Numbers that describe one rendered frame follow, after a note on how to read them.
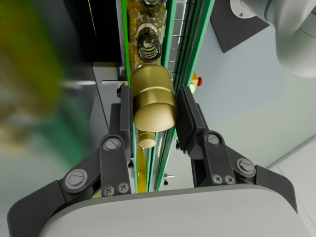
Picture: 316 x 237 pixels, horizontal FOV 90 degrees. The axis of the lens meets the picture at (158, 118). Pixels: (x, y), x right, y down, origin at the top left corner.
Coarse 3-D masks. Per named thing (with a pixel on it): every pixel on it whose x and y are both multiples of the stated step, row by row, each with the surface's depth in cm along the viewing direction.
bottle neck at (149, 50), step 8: (144, 24) 21; (136, 32) 21; (144, 32) 19; (152, 32) 19; (144, 40) 18; (152, 40) 18; (144, 48) 21; (152, 48) 21; (160, 48) 18; (144, 56) 19; (152, 56) 20
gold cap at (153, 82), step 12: (144, 72) 12; (156, 72) 12; (168, 72) 13; (132, 84) 13; (144, 84) 11; (156, 84) 11; (168, 84) 12; (144, 96) 10; (156, 96) 10; (168, 96) 11; (144, 108) 10; (156, 108) 10; (168, 108) 10; (144, 120) 11; (156, 120) 11; (168, 120) 11
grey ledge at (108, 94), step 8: (96, 64) 48; (104, 64) 49; (112, 64) 49; (96, 72) 49; (104, 72) 49; (112, 72) 50; (96, 80) 51; (104, 88) 54; (112, 88) 54; (104, 96) 57; (112, 96) 57; (104, 104) 60; (104, 112) 63; (128, 168) 106
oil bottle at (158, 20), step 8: (128, 8) 21; (136, 8) 21; (144, 8) 21; (160, 8) 21; (128, 16) 21; (136, 16) 20; (144, 16) 20; (152, 16) 21; (160, 16) 21; (128, 24) 22; (136, 24) 21; (152, 24) 21; (160, 24) 21; (128, 32) 22; (160, 32) 22; (128, 40) 24; (136, 40) 22; (160, 40) 23
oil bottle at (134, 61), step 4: (128, 44) 27; (128, 48) 26; (132, 48) 25; (136, 48) 25; (128, 52) 26; (132, 52) 25; (136, 52) 25; (128, 56) 26; (132, 56) 25; (136, 56) 25; (160, 56) 26; (132, 60) 25; (136, 60) 25; (140, 60) 25; (160, 60) 26; (132, 64) 26; (136, 64) 25; (140, 64) 25; (160, 64) 27; (132, 68) 26; (136, 68) 26; (132, 72) 27
